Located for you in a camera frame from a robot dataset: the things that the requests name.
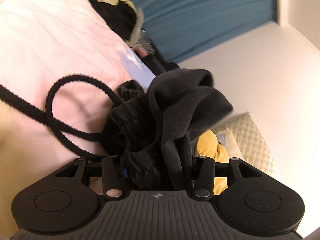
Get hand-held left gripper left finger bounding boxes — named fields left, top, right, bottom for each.
left=54, top=154, right=125, bottom=201

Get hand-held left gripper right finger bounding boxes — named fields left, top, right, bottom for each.
left=192, top=156, right=262, bottom=198

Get black pants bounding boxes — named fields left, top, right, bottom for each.
left=0, top=67, right=234, bottom=190

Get pile of mixed clothes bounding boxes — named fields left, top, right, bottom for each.
left=67, top=0, right=140, bottom=43

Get yellow cloth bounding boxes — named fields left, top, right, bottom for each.
left=194, top=129, right=230, bottom=196

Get cream quilted pillow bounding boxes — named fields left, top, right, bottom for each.
left=211, top=112, right=278, bottom=183

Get black sofa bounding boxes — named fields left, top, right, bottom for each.
left=142, top=52, right=180, bottom=77

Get crumpled plastic bag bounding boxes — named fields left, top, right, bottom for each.
left=137, top=30, right=153, bottom=53

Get wide blue curtain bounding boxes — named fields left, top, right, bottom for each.
left=120, top=0, right=279, bottom=64

